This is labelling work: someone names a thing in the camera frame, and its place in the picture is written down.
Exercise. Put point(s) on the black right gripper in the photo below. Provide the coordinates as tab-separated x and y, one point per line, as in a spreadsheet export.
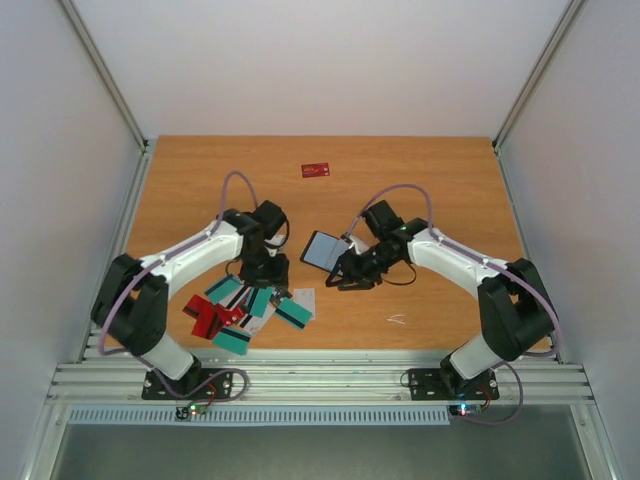
354	263

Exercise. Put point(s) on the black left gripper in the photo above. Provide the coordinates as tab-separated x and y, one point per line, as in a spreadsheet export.
278	276

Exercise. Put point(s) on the black leather card holder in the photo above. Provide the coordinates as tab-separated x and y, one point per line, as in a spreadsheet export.
323	250

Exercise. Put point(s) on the teal card front bottom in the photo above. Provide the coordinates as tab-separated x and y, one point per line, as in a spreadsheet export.
232	340

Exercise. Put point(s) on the teal card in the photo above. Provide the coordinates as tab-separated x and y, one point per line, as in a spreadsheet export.
293	313
222	288
232	340
258	301

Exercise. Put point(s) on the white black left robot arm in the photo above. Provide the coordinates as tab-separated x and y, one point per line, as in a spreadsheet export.
132	303

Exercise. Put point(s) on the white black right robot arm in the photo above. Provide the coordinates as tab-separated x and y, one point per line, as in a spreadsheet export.
514	308

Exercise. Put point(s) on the teal card middle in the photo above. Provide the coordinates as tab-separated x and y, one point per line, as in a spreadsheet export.
258	301

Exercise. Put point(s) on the black card in pile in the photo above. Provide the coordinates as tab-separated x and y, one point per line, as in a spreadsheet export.
279	293

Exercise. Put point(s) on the teal card top left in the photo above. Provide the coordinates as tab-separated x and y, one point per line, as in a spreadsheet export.
222	288

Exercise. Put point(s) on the teal card right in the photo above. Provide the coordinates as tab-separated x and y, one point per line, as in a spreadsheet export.
293	313

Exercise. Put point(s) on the white floral card in pile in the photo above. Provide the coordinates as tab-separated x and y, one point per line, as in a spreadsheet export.
253	324

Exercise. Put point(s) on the red card left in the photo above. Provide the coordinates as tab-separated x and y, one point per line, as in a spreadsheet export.
204	313

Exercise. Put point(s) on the red card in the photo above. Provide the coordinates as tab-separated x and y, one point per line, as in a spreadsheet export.
204	313
314	170

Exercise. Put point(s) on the red card far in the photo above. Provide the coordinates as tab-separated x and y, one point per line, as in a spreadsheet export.
314	170

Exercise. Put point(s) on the left controller board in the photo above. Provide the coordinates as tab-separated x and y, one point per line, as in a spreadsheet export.
191	411

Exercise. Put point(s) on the controller board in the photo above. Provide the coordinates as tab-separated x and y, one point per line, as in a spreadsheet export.
191	411
465	410

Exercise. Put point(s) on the right controller board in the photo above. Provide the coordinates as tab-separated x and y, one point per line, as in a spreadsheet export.
465	410

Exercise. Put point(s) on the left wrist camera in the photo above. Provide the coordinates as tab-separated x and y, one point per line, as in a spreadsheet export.
275	244

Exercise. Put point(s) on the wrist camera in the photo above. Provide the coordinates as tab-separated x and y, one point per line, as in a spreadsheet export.
275	244
354	243

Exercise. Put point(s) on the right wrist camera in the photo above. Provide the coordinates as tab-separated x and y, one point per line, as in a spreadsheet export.
354	243

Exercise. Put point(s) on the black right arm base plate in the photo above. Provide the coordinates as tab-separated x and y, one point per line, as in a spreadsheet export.
430	384

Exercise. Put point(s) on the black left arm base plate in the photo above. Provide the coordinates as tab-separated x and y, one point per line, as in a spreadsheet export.
199	384

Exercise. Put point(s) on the grey slotted cable duct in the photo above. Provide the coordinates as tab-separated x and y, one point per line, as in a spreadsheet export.
261	416

